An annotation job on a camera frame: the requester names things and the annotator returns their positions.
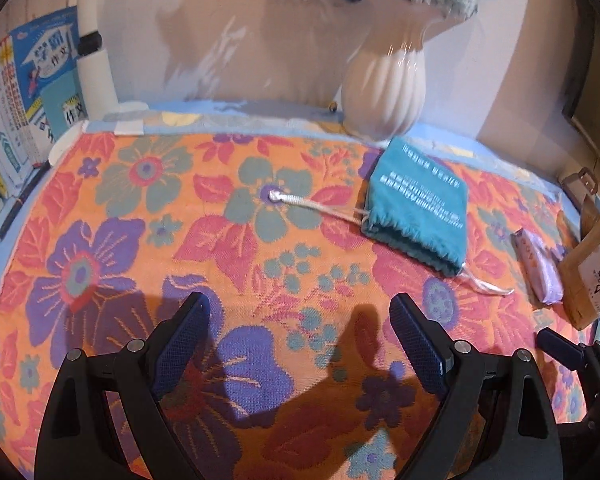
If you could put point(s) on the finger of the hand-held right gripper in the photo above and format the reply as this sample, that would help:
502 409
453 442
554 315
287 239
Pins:
560 347

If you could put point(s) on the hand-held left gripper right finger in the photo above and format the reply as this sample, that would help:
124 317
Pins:
420 350

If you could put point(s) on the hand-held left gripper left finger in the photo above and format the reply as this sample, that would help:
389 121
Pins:
182 345

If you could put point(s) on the purple tissue packet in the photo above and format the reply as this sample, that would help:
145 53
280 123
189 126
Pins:
540 270

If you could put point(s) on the brown paper box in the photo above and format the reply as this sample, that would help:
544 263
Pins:
590 260

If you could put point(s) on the orange floral woven mat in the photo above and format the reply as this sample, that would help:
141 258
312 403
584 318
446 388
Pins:
180 210

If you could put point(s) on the black pen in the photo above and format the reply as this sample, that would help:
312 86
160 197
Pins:
25 195

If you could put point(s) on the small brass bell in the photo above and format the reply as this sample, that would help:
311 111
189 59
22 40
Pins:
332 106

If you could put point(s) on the white ribbed vase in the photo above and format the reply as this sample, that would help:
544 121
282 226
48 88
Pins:
385 90

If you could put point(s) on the black monitor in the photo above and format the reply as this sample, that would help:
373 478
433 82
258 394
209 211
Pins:
587 85

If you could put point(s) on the white desk lamp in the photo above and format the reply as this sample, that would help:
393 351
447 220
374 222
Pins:
97 85

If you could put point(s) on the row of books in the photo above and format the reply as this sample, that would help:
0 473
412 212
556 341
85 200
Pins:
45 85

